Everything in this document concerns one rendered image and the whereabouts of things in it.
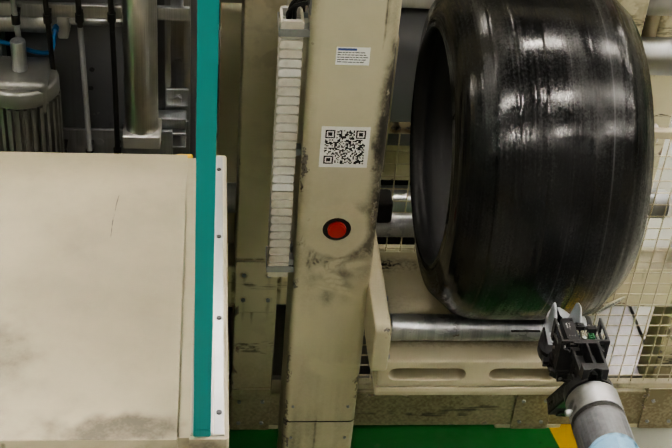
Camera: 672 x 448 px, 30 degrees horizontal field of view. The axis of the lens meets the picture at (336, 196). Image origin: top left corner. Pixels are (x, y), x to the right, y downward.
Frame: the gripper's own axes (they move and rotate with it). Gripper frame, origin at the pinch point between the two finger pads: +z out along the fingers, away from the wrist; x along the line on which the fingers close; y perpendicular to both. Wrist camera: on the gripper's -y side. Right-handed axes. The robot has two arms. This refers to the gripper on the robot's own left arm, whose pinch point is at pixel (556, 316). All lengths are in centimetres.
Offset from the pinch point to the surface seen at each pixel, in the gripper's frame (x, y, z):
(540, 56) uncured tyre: 6.4, 38.7, 11.8
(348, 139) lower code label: 32.3, 20.9, 16.9
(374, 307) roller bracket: 26.4, -7.8, 11.4
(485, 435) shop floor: -16, -101, 74
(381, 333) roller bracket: 25.7, -8.9, 6.2
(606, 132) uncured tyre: -2.6, 31.3, 3.4
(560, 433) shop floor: -35, -102, 75
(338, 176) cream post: 33.4, 13.9, 17.1
